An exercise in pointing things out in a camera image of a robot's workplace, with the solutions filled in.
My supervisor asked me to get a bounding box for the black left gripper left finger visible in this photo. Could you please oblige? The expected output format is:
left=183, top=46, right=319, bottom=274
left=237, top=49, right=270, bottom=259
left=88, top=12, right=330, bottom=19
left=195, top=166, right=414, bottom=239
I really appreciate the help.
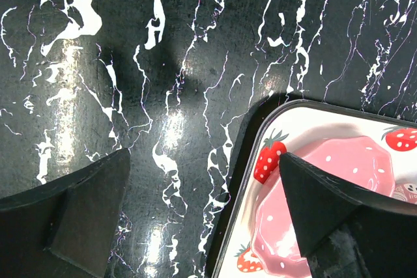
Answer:
left=1, top=148, right=130, bottom=277

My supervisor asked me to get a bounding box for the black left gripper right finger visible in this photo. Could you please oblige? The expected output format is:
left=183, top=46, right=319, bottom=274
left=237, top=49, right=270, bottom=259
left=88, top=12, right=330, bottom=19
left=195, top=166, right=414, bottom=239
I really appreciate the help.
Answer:
left=280, top=153, right=416, bottom=277

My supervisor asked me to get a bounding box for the pink dotted plate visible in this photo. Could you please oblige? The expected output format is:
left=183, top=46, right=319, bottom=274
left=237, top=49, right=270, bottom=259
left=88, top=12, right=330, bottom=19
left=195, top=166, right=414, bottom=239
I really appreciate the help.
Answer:
left=250, top=136, right=395, bottom=277

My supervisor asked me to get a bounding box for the white strawberry print tray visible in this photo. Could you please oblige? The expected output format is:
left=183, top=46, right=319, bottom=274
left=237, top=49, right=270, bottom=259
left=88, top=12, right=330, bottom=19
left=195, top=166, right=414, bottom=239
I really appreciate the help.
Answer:
left=208, top=100, right=416, bottom=277

